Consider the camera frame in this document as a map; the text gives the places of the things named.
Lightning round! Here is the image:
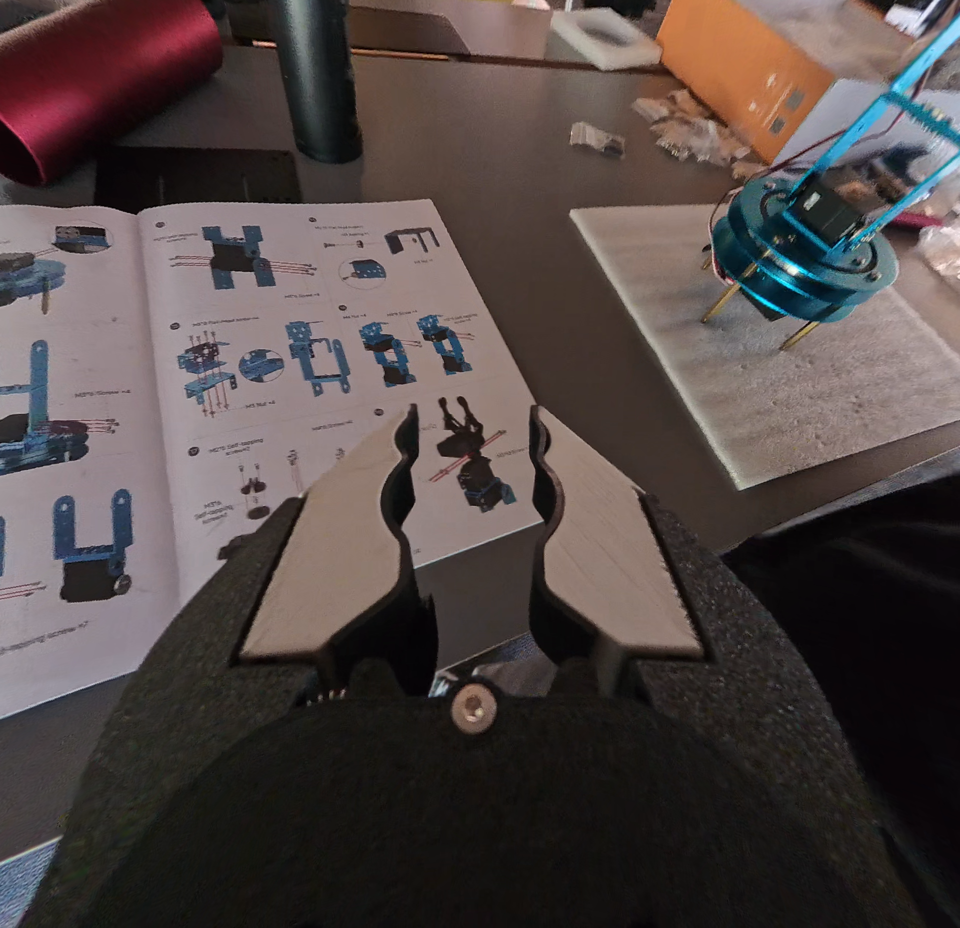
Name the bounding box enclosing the black cylindrical bit holder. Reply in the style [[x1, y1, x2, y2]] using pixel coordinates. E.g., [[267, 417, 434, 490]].
[[262, 0, 366, 166]]

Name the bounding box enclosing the printed instruction manual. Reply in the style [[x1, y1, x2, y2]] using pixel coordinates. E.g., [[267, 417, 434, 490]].
[[0, 199, 546, 719]]

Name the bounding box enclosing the pile of small screw bags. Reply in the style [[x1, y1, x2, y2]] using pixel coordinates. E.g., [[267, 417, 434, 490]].
[[568, 88, 768, 181]]

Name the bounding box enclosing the orange white cardboard box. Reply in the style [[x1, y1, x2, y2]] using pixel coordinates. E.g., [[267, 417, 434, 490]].
[[656, 0, 960, 166]]

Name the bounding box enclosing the red metal tube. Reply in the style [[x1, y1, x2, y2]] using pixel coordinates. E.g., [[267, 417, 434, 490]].
[[0, 0, 225, 187]]

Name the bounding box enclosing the white foam sheet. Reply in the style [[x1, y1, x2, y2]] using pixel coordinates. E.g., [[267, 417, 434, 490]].
[[568, 201, 960, 492]]

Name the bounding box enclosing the black square plate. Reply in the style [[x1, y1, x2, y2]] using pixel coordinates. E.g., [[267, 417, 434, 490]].
[[93, 147, 303, 214]]

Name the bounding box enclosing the red white servo cable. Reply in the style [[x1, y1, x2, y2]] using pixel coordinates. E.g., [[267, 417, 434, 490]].
[[703, 129, 931, 284]]

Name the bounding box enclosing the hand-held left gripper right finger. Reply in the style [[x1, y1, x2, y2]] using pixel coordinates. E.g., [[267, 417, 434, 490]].
[[528, 405, 706, 659]]

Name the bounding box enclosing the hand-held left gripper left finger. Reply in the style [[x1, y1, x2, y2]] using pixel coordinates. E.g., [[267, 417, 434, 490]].
[[238, 405, 436, 663]]

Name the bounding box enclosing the blue toy robot arm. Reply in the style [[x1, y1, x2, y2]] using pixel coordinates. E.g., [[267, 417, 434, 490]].
[[701, 13, 960, 353]]

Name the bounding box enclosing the white foam cutout block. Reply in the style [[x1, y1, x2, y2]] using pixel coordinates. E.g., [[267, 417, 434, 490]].
[[551, 7, 666, 72]]

